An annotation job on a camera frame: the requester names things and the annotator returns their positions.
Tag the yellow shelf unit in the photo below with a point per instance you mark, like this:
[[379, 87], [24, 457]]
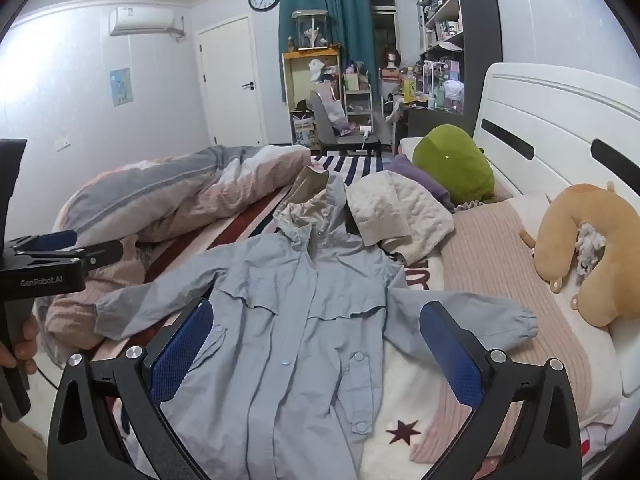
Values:
[[287, 85]]

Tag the mannequin head with wig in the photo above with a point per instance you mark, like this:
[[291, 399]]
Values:
[[391, 60]]

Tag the green plush pillow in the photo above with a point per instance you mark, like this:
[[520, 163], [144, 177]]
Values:
[[455, 165]]

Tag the white bed headboard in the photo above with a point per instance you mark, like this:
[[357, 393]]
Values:
[[550, 125]]

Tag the pink grey striped duvet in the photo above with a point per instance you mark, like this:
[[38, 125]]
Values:
[[165, 195]]

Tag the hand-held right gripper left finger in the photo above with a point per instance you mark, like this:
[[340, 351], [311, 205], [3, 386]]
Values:
[[182, 350]]

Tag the tall dark shelf unit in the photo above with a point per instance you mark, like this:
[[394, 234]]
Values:
[[472, 35]]

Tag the cream knit sweater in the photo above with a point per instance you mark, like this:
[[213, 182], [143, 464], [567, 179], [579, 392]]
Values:
[[400, 210]]

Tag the pink knit blanket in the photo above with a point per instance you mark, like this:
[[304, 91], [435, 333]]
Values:
[[495, 270]]

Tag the white air conditioner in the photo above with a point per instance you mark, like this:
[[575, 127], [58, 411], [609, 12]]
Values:
[[145, 21]]

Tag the white hair dryer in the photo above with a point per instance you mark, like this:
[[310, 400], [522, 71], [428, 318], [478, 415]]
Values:
[[366, 132]]

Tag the brown plush neck pillow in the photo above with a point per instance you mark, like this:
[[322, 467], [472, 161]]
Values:
[[555, 245]]

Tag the white star print blanket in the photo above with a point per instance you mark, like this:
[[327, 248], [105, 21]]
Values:
[[400, 410]]

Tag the yellow bottle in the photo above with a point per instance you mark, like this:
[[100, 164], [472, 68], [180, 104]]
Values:
[[409, 88]]

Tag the white printed bag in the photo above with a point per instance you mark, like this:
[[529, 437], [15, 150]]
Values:
[[302, 130]]

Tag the person's left hand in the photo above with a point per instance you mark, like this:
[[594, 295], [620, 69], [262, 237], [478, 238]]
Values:
[[24, 342]]

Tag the white storage rack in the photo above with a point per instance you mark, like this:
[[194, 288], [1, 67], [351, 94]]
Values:
[[357, 95]]

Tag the white door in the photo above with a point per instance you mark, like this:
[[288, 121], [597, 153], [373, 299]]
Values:
[[232, 85]]

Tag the window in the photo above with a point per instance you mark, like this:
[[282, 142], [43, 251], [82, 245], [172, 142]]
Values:
[[382, 10]]

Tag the blue wall poster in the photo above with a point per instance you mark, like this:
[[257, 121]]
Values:
[[121, 86]]

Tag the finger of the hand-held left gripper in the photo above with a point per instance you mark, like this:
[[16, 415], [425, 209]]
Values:
[[100, 252], [52, 238]]

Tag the teal curtain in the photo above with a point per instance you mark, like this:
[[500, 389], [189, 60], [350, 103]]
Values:
[[345, 15]]

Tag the purple cloth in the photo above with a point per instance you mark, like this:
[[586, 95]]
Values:
[[427, 182]]

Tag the grey chair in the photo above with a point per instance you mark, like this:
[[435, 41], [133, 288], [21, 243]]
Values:
[[325, 130]]

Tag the dark desk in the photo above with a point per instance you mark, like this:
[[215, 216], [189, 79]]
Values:
[[425, 117]]

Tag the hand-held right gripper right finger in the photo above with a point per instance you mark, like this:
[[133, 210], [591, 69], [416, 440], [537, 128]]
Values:
[[450, 355]]

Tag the glass display case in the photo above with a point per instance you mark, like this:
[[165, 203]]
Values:
[[311, 30]]

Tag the green glass bottle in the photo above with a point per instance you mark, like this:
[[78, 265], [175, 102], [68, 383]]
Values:
[[440, 95]]

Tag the light blue hooded jacket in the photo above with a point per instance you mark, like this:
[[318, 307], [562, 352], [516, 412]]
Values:
[[290, 320]]

